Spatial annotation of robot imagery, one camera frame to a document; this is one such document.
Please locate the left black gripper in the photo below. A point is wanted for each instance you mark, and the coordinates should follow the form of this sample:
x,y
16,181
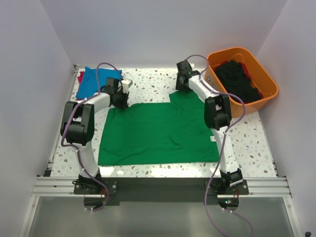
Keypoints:
x,y
124,104

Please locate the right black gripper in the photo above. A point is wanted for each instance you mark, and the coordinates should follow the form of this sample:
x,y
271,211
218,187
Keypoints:
x,y
178,86

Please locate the green t shirt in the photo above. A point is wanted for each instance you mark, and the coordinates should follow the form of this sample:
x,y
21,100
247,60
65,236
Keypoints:
x,y
158,133

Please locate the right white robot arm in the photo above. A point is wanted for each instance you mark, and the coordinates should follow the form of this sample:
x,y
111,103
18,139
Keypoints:
x,y
217,117

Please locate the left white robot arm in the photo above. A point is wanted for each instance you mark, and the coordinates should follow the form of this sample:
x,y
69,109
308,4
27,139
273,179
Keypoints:
x,y
78,125

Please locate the folded blue t shirt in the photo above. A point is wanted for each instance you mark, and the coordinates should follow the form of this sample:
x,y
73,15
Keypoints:
x,y
88,86

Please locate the folded red t shirt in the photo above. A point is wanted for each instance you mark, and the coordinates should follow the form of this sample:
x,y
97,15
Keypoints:
x,y
80,77

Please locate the black t shirt in basket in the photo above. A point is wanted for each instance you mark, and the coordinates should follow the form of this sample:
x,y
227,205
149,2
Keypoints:
x,y
232,77

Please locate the orange plastic basket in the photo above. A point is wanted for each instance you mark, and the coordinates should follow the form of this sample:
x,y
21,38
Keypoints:
x,y
260,77

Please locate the red garment in basket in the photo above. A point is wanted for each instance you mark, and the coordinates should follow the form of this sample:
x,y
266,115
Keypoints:
x,y
252,84

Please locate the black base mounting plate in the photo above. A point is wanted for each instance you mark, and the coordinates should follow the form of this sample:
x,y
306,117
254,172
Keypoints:
x,y
114,191

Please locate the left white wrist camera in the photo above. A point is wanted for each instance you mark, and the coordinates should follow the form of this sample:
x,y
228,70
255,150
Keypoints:
x,y
126,84

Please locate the aluminium frame rail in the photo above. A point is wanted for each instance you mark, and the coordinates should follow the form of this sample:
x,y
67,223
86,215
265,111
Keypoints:
x,y
258,187

